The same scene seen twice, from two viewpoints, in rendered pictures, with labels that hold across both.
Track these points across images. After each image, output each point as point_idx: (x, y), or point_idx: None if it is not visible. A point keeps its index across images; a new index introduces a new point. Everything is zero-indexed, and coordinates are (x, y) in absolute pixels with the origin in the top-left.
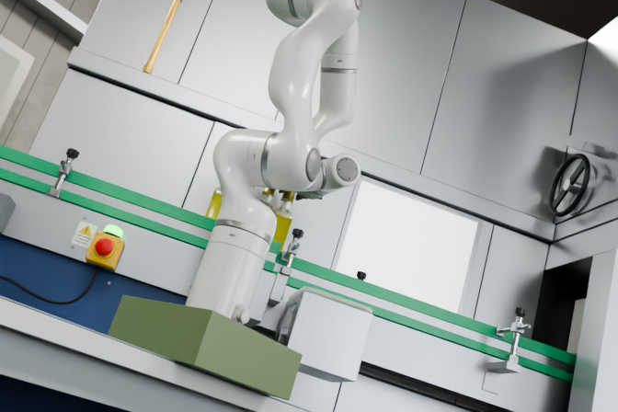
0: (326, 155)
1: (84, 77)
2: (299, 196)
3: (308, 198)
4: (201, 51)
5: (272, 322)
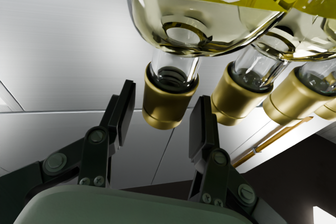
0: (98, 112)
1: None
2: (127, 113)
3: (73, 208)
4: (247, 134)
5: None
